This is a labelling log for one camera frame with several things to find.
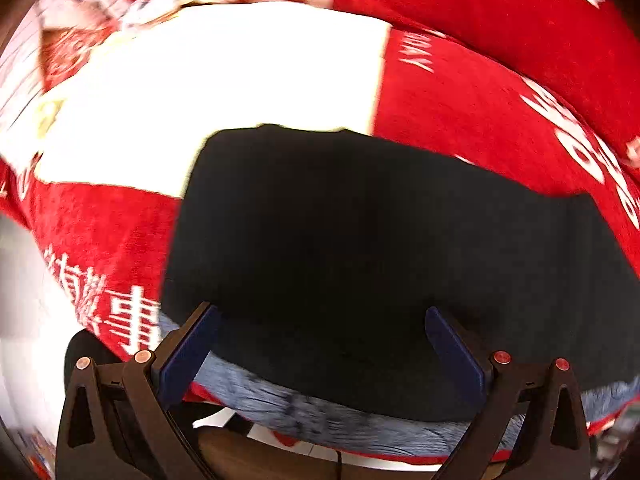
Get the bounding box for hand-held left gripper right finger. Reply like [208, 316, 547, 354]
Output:
[424, 306, 592, 480]

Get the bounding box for black pants with speckled lining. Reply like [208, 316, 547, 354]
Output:
[160, 124, 640, 462]

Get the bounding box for red printed sofa cover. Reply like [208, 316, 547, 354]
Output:
[0, 0, 640, 466]

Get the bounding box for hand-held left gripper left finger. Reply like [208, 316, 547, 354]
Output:
[56, 302, 222, 480]

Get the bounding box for light blue cloth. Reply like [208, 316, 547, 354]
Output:
[120, 0, 177, 30]

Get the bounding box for white cloth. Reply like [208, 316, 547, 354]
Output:
[5, 2, 393, 198]

